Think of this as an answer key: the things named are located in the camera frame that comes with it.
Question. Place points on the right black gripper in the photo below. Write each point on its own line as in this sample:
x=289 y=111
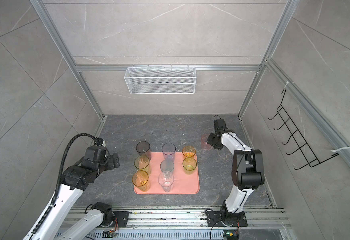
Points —
x=210 y=141

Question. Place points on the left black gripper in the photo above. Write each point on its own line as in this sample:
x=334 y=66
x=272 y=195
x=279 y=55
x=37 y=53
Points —
x=111 y=164

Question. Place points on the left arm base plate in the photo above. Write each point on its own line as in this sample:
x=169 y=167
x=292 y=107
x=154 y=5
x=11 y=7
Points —
x=121 y=217

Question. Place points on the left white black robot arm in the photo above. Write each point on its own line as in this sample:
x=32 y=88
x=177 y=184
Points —
x=71 y=183

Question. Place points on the short yellow glass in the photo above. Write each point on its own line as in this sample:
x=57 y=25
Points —
x=188 y=151

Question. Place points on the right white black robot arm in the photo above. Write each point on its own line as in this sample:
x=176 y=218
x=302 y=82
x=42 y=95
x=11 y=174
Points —
x=247 y=169

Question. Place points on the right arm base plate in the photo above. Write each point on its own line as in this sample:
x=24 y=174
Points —
x=220 y=219

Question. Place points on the light green tall glass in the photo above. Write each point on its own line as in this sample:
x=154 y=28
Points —
x=142 y=163

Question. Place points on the tall yellow glass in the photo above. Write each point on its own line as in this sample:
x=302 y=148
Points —
x=141 y=181

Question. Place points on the short green glass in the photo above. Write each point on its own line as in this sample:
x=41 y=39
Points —
x=189 y=165

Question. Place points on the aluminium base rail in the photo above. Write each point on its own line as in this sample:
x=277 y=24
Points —
x=157 y=218

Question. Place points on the clear glass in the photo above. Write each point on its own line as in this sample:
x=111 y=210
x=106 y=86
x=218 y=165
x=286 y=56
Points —
x=166 y=180

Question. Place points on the pink plastic tray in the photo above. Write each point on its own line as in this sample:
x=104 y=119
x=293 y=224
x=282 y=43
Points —
x=183 y=183

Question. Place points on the white wire mesh basket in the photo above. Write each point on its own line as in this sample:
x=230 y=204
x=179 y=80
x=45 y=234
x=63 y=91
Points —
x=161 y=80

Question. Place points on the pink short glass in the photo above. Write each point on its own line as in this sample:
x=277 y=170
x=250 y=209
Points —
x=204 y=144

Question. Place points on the dark grey tall glass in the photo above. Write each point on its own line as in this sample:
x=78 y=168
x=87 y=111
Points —
x=144 y=149

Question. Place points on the teal dimpled cup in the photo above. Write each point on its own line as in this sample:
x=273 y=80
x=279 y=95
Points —
x=167 y=166

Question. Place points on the tall blue glass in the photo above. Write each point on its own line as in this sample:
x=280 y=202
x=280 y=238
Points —
x=169 y=150

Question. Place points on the black wire hook rack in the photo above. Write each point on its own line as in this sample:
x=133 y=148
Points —
x=296 y=136

